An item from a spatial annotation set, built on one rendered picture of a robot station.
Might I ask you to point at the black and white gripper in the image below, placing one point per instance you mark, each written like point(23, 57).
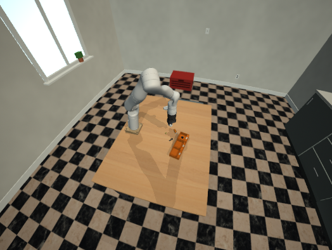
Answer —
point(171, 114)

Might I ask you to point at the orange rack of three bins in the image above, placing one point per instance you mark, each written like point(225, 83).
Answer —
point(179, 145)

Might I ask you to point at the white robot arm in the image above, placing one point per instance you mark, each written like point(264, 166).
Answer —
point(149, 82)

